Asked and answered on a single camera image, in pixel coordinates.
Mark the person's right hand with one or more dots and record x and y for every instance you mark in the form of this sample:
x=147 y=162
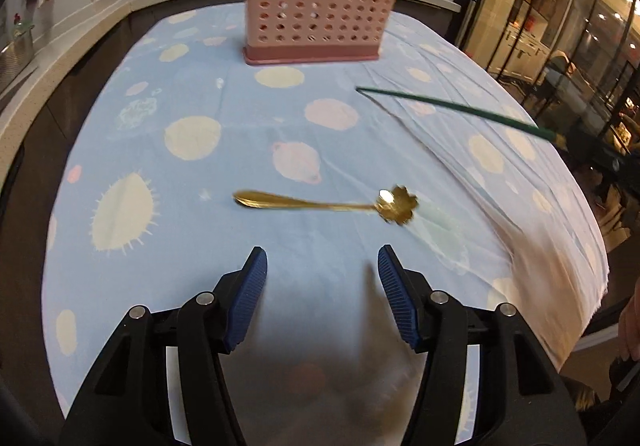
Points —
x=630 y=326

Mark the glass sliding door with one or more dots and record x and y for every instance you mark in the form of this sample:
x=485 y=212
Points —
x=550 y=0

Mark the gold flower spoon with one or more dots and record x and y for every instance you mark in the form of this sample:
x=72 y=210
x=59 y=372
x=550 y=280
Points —
x=300 y=203

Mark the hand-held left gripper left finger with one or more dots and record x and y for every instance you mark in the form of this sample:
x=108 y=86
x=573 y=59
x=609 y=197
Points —
x=247 y=301

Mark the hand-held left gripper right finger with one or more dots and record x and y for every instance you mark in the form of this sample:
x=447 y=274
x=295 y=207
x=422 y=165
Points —
x=397 y=301

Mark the green chopstick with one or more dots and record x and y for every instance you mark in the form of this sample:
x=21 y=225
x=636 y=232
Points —
x=450 y=104

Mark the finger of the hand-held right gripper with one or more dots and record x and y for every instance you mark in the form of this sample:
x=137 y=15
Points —
x=580 y=148

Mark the pink perforated utensil holder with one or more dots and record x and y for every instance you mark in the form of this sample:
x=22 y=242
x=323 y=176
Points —
x=320 y=25

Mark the green dish soap bottle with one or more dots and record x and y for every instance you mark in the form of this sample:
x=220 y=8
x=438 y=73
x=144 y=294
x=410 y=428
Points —
x=19 y=23

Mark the steel pot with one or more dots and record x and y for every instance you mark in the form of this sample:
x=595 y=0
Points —
x=17 y=55

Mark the blue spotted tablecloth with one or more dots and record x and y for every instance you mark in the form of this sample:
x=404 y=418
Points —
x=200 y=186

